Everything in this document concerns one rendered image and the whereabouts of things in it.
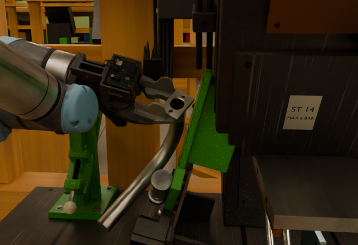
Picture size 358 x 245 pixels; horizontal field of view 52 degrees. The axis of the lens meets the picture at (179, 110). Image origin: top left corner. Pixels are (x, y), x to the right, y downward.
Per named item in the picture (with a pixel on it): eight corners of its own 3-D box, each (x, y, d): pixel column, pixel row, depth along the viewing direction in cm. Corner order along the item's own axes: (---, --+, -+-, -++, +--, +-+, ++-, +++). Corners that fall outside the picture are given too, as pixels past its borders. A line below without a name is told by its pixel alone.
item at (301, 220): (413, 244, 42) (417, 221, 42) (271, 238, 44) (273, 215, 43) (317, 137, 80) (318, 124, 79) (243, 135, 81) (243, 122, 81)
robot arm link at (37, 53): (-10, 84, 69) (12, 51, 73) (46, 100, 69) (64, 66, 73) (-25, 58, 62) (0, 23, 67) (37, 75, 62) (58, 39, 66)
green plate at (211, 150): (217, 202, 62) (256, 85, 56) (170, 189, 62) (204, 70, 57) (216, 174, 73) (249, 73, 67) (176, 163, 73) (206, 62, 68)
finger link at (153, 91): (192, 90, 65) (140, 81, 65) (187, 106, 70) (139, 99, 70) (193, 75, 67) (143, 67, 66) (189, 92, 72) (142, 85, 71)
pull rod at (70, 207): (74, 217, 80) (72, 193, 79) (62, 216, 80) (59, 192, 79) (82, 204, 86) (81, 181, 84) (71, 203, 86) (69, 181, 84)
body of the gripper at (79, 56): (132, 95, 61) (63, 76, 61) (132, 120, 68) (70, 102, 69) (145, 60, 65) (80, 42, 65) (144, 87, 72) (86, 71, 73)
